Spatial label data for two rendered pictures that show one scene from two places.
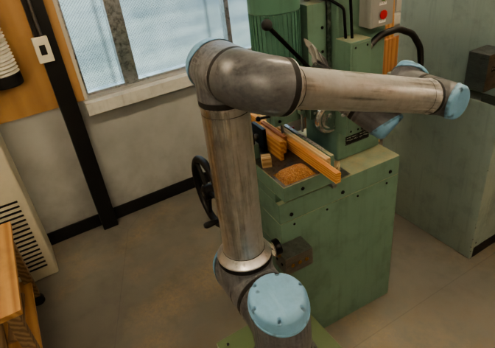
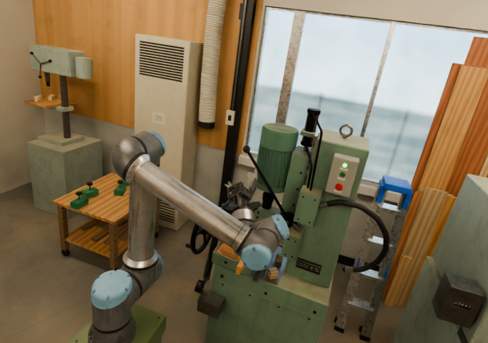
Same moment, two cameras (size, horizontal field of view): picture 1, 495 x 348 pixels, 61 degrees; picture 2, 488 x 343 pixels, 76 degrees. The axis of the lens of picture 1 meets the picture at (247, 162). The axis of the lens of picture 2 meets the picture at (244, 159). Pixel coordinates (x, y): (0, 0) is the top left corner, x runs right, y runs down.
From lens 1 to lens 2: 106 cm
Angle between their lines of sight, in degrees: 39
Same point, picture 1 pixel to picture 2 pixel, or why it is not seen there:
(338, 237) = (255, 325)
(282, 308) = (102, 288)
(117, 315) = (167, 270)
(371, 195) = (292, 317)
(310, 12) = (293, 158)
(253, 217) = (136, 235)
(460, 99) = (253, 255)
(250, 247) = (132, 252)
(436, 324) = not seen: outside the picture
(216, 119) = not seen: hidden behind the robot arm
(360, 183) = (283, 299)
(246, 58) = (122, 143)
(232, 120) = not seen: hidden behind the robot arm
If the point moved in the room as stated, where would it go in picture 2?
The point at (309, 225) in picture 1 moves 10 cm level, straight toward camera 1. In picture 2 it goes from (233, 294) to (216, 302)
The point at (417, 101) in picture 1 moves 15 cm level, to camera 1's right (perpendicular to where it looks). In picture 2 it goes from (216, 232) to (250, 257)
